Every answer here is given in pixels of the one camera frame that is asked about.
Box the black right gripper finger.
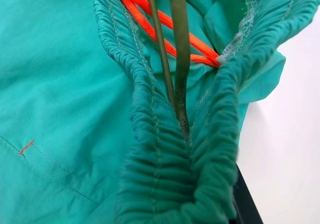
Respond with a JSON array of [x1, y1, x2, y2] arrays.
[[227, 162, 264, 224]]

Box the olive wire hanger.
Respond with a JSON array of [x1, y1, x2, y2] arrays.
[[144, 0, 194, 141]]

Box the green shorts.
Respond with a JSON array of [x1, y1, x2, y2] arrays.
[[0, 0, 320, 224]]

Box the orange drawstring cord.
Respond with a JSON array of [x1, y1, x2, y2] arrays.
[[104, 0, 223, 68]]

